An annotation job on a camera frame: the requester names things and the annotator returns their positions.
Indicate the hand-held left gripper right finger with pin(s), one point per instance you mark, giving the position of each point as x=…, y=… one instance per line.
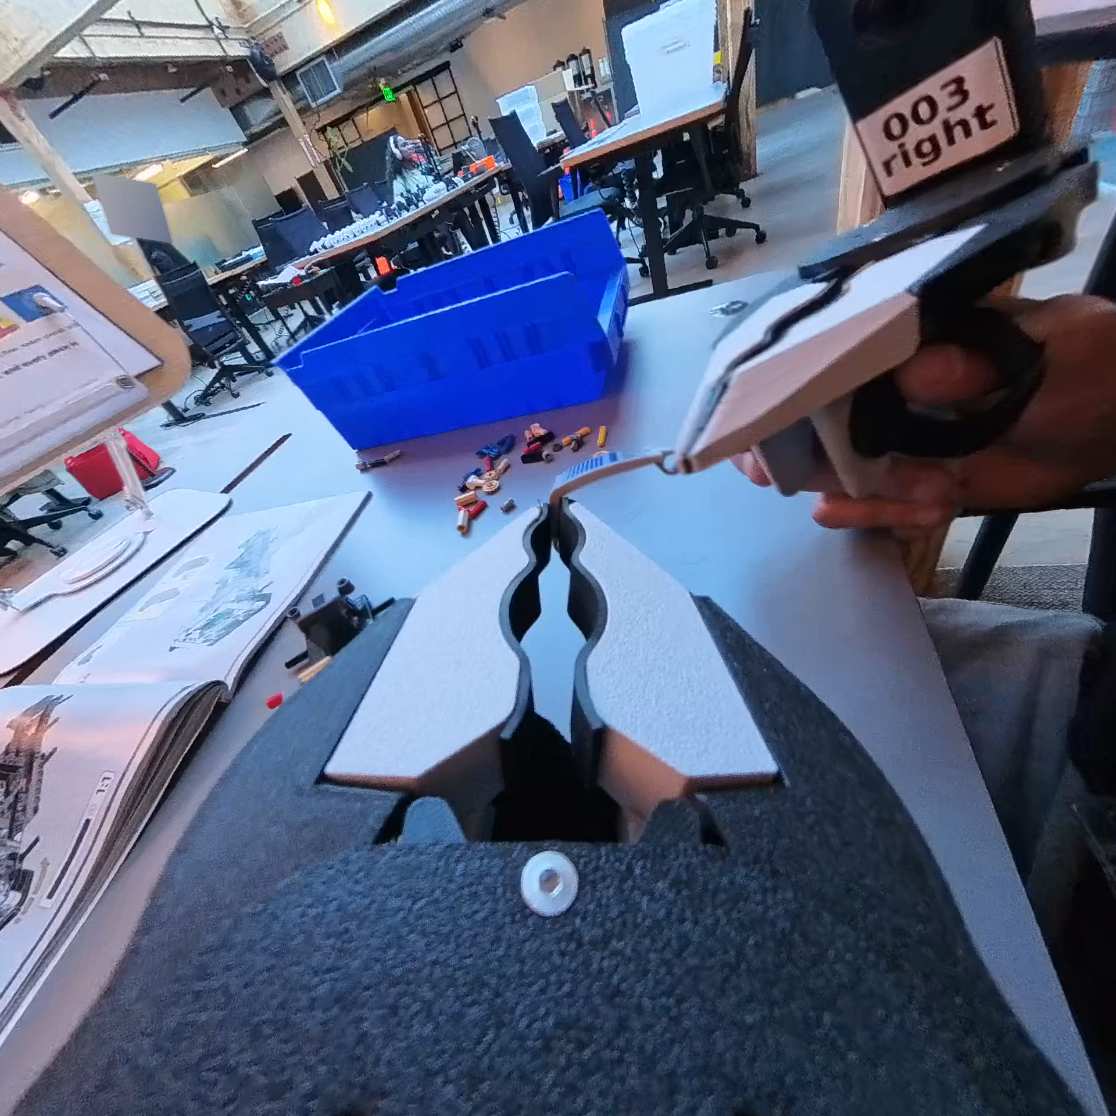
x=670, y=688

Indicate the silver ventilation duct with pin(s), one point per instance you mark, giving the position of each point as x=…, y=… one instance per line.
x=453, y=35

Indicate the pile of small lego pins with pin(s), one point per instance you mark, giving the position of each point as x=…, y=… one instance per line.
x=495, y=448

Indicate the black office chair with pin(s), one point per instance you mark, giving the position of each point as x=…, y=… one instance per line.
x=196, y=314
x=701, y=201

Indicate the wooden document holder stand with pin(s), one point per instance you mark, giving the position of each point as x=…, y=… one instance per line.
x=187, y=514

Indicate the open instruction booklet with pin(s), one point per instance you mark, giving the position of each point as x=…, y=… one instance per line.
x=217, y=593

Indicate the grey lego panel piece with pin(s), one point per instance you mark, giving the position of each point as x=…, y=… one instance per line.
x=601, y=470

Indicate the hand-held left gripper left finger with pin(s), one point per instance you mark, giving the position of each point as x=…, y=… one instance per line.
x=435, y=680

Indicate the long cluttered work desk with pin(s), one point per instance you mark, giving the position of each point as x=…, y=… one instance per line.
x=409, y=219

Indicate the person's right hand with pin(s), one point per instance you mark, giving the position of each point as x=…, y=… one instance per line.
x=1081, y=392

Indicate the lego truck chassis model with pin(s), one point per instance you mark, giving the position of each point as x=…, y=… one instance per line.
x=336, y=623

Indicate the blue plastic bin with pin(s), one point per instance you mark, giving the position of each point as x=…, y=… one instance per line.
x=453, y=375

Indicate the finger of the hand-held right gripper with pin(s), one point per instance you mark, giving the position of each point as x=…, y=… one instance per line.
x=871, y=266
x=783, y=392

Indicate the wooden-edged office desk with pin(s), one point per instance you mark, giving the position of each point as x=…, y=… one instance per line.
x=644, y=130

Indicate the small brown lego connector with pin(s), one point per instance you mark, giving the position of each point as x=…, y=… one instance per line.
x=378, y=460

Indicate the printed instruction sheet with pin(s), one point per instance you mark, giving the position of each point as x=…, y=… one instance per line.
x=61, y=365

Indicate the white storage boxes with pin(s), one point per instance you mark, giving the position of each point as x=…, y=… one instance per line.
x=670, y=44

